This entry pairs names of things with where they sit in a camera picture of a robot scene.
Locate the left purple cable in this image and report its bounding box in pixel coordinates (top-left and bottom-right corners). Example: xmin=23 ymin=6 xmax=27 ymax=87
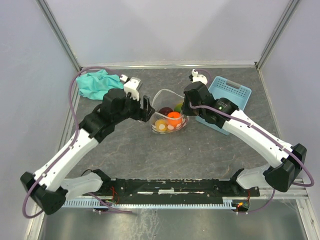
xmin=22 ymin=66 xmax=133 ymax=219

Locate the light blue plastic basket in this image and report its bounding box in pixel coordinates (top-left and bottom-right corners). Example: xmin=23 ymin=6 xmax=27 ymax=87
xmin=184 ymin=81 xmax=254 ymax=140

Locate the clear dotted zip bag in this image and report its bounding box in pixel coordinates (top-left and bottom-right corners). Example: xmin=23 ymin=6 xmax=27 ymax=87
xmin=149 ymin=89 xmax=189 ymax=134

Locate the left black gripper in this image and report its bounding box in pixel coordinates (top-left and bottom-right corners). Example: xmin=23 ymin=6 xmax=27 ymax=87
xmin=113 ymin=90 xmax=156 ymax=125

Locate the teal crumpled cloth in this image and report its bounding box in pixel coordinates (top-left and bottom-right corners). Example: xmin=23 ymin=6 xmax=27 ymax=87
xmin=76 ymin=69 xmax=124 ymax=101

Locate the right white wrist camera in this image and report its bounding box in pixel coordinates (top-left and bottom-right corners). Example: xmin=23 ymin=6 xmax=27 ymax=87
xmin=189 ymin=69 xmax=208 ymax=85

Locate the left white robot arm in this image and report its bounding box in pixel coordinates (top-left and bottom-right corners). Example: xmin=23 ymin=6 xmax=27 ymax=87
xmin=20 ymin=88 xmax=155 ymax=219

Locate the dark purple avocado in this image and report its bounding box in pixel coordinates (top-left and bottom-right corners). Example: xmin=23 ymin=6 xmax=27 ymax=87
xmin=158 ymin=107 xmax=173 ymax=116

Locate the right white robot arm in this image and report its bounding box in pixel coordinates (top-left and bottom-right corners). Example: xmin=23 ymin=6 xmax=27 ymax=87
xmin=182 ymin=81 xmax=307 ymax=196

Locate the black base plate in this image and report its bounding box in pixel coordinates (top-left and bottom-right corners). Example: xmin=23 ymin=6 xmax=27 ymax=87
xmin=94 ymin=178 xmax=260 ymax=205

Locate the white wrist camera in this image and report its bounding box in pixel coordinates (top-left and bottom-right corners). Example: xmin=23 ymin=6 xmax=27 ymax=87
xmin=189 ymin=69 xmax=208 ymax=85
xmin=119 ymin=74 xmax=141 ymax=101

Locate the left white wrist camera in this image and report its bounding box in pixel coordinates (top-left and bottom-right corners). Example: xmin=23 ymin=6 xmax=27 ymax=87
xmin=119 ymin=74 xmax=141 ymax=101

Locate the aluminium frame rail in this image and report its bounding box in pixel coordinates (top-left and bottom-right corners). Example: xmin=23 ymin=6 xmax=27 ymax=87
xmin=36 ymin=177 xmax=308 ymax=199

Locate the orange tangerine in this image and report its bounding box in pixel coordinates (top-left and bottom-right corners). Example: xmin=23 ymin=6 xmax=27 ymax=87
xmin=167 ymin=111 xmax=182 ymax=128

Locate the light blue cable duct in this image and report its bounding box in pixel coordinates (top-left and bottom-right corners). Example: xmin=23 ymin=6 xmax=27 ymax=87
xmin=62 ymin=197 xmax=236 ymax=211

